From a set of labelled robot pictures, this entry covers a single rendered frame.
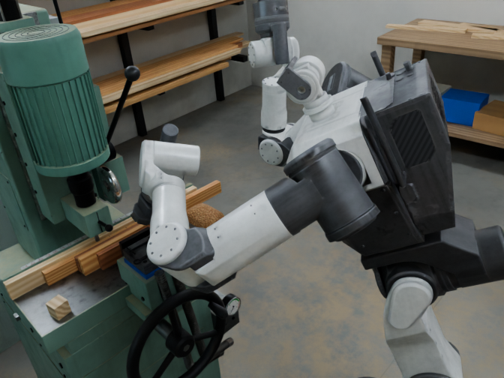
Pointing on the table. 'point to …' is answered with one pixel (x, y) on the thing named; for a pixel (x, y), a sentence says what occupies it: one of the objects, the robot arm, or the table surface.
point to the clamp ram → (133, 238)
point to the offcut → (58, 307)
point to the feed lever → (132, 73)
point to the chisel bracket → (86, 215)
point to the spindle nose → (82, 189)
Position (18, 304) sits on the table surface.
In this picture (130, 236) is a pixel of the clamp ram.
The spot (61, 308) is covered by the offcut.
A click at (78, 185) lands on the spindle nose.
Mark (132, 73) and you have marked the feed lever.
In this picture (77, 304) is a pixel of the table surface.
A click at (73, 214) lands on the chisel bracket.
